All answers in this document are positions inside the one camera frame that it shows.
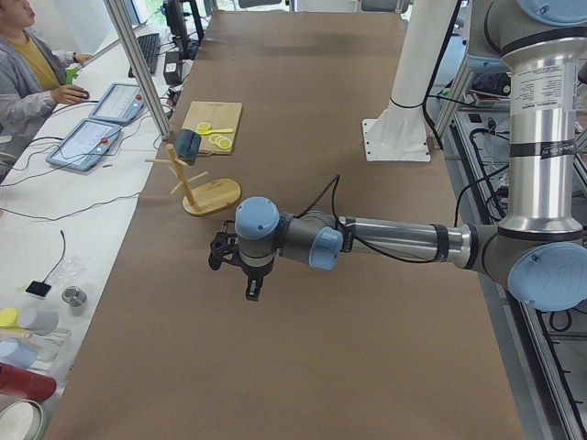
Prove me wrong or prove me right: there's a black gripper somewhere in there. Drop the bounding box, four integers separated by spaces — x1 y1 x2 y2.
208 220 264 302

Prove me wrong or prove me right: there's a wooden cup rack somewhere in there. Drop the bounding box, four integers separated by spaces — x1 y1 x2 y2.
145 143 241 216

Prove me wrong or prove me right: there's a grey cup lying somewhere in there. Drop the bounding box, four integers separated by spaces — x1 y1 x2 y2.
17 308 59 336

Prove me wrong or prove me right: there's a yellow cup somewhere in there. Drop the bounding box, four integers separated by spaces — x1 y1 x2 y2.
0 308 20 328

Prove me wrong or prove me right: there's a light blue cup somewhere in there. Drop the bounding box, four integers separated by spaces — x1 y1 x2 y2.
0 338 38 369

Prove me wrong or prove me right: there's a lemon slice stack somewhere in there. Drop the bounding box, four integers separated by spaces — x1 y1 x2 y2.
208 134 233 151

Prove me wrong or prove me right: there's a yellow toy knife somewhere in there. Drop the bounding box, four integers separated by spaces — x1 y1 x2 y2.
198 128 234 136

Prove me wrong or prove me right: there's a bamboo cutting board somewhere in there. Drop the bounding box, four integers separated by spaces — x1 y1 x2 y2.
182 101 242 155

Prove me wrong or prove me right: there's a near teach pendant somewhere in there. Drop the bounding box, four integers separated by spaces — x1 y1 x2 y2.
46 118 122 172

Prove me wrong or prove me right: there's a teach pendant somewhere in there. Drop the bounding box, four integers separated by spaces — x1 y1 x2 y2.
46 118 122 172
88 82 145 126

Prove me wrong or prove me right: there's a small black pad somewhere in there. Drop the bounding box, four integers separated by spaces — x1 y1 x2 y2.
25 280 51 298

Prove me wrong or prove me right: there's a black power adapter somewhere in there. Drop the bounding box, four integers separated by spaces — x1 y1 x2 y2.
163 51 183 86

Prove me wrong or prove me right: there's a far teach pendant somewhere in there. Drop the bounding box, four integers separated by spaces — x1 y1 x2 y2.
88 82 145 126

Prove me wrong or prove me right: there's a red bottle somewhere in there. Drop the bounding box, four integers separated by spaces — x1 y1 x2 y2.
1 363 57 402

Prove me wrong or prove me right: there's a black keyboard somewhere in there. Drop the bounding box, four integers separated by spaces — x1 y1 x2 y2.
138 33 161 75

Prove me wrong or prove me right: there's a white bowl green rim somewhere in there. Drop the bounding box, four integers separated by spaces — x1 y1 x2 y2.
1 401 46 440

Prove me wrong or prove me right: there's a black monitor stand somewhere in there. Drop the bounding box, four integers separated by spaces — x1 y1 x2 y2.
162 0 205 61

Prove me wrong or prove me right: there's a seated person grey jacket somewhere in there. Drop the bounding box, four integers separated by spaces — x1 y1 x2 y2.
1 1 92 178

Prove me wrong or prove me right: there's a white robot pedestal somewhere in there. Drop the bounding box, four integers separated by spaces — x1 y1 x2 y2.
362 0 460 162

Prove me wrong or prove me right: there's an aluminium frame post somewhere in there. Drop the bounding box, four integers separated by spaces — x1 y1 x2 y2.
104 0 172 140

